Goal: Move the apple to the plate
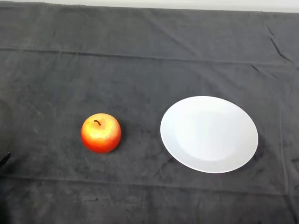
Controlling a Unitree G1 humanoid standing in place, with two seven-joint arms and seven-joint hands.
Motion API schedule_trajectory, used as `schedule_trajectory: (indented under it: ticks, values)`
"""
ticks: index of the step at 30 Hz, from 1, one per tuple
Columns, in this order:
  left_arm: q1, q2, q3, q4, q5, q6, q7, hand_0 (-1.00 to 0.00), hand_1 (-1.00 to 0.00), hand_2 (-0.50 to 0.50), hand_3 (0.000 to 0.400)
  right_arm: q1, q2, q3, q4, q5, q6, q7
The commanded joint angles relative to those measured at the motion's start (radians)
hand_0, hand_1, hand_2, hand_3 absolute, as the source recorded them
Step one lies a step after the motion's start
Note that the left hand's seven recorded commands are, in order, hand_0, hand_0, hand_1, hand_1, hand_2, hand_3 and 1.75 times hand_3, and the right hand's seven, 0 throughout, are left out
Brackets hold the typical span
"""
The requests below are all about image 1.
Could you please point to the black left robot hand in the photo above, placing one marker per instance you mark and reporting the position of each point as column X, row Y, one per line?
column 4, row 158

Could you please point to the red yellow apple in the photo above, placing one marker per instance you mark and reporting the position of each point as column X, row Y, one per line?
column 101, row 134

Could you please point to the white round plate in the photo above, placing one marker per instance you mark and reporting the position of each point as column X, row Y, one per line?
column 209, row 134

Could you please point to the black cloth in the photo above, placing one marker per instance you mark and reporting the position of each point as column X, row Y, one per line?
column 140, row 70

